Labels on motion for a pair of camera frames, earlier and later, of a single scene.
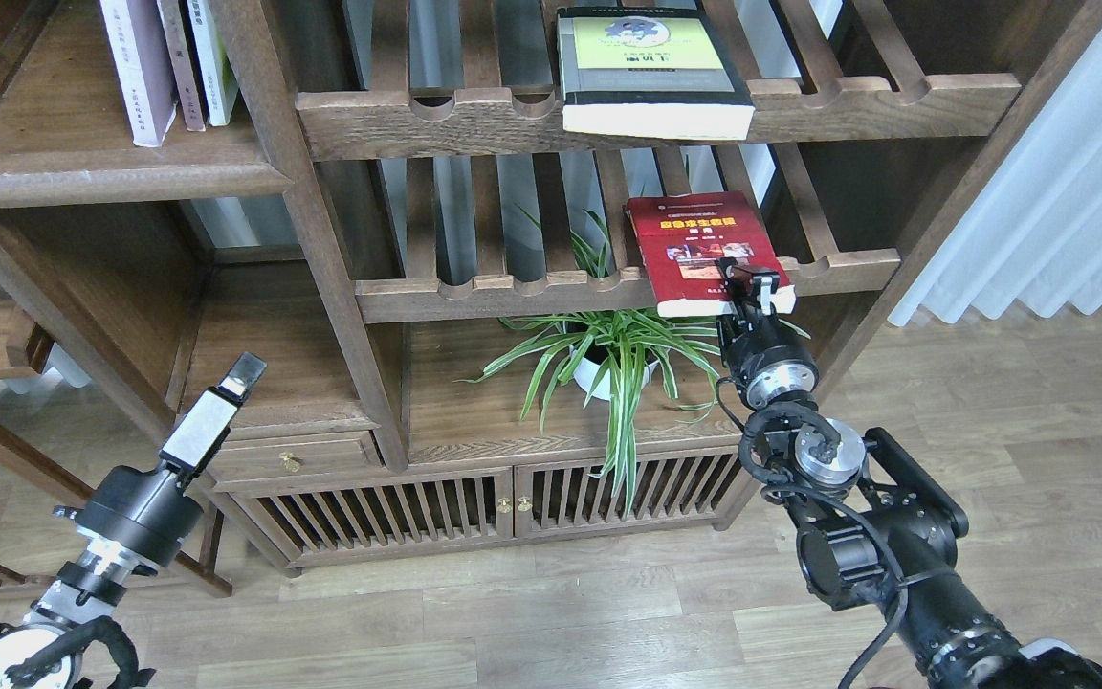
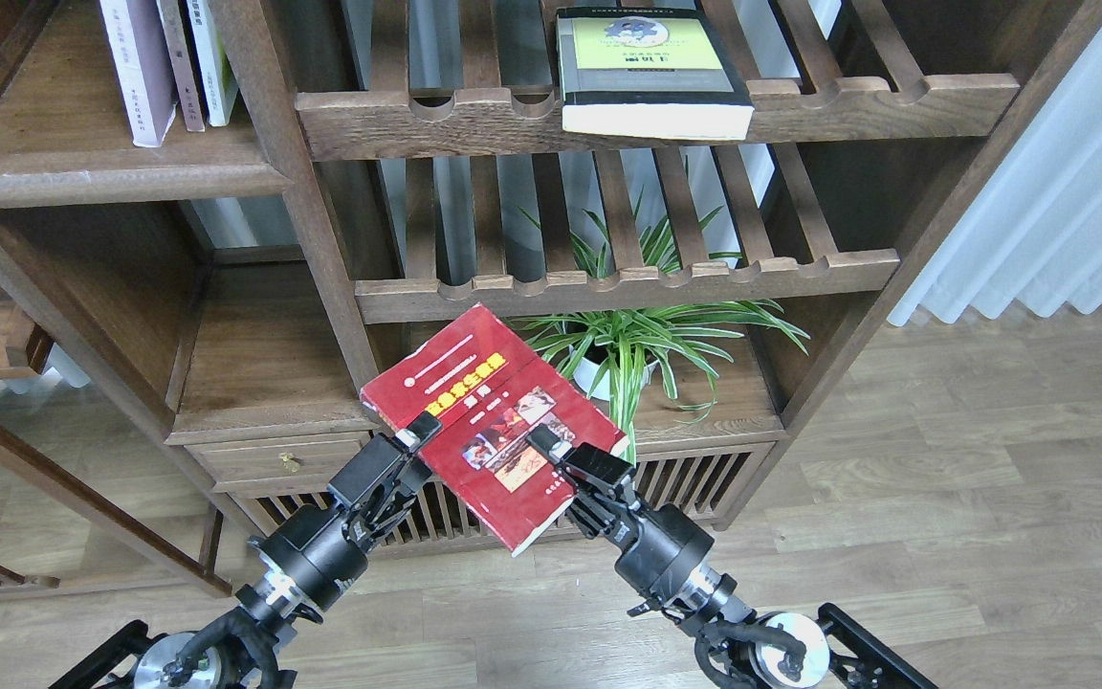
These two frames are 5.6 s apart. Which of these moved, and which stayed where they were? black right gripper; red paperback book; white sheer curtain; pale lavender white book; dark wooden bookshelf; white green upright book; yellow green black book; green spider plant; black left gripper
Moved: black right gripper; red paperback book; black left gripper
Stayed: dark wooden bookshelf; white sheer curtain; green spider plant; pale lavender white book; white green upright book; yellow green black book
